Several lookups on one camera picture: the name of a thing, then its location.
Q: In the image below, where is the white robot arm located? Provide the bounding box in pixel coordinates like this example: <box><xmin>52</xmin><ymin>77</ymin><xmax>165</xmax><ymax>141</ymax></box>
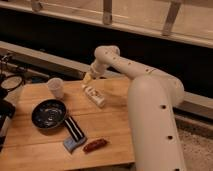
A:
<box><xmin>84</xmin><ymin>46</ymin><xmax>187</xmax><ymax>171</ymax></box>

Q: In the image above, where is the white plastic bottle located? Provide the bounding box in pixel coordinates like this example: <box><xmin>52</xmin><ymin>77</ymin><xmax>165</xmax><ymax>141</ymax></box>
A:
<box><xmin>82</xmin><ymin>85</ymin><xmax>105</xmax><ymax>108</ymax></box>

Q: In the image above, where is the white paper cup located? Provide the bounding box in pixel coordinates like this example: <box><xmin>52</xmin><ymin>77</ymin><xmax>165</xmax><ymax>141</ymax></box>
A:
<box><xmin>47</xmin><ymin>78</ymin><xmax>64</xmax><ymax>99</ymax></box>

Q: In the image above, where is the wooden board table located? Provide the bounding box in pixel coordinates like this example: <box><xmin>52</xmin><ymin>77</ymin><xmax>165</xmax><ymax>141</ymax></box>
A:
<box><xmin>0</xmin><ymin>78</ymin><xmax>134</xmax><ymax>171</ymax></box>

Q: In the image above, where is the dark blue bowl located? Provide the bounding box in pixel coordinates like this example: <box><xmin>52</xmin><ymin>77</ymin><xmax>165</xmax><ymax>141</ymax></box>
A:
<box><xmin>31</xmin><ymin>99</ymin><xmax>66</xmax><ymax>129</ymax></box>

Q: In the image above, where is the blue black striped sponge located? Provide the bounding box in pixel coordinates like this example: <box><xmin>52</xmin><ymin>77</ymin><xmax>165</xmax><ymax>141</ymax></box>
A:
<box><xmin>63</xmin><ymin>116</ymin><xmax>87</xmax><ymax>153</ymax></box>

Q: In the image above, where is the brown sausage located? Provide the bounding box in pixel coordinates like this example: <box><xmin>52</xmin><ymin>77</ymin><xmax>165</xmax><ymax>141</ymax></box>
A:
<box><xmin>83</xmin><ymin>139</ymin><xmax>108</xmax><ymax>153</ymax></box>

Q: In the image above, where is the round black framed dish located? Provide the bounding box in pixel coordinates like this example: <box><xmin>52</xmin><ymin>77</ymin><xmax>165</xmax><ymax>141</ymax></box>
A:
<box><xmin>0</xmin><ymin>75</ymin><xmax>24</xmax><ymax>92</ymax></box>

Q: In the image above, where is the black device at left edge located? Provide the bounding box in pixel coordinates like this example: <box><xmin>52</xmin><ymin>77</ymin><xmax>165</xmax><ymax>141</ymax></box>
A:
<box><xmin>0</xmin><ymin>100</ymin><xmax>15</xmax><ymax>152</ymax></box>

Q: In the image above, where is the black cable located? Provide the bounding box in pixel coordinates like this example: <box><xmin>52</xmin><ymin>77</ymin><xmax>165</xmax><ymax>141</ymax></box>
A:
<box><xmin>0</xmin><ymin>53</ymin><xmax>29</xmax><ymax>79</ymax></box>

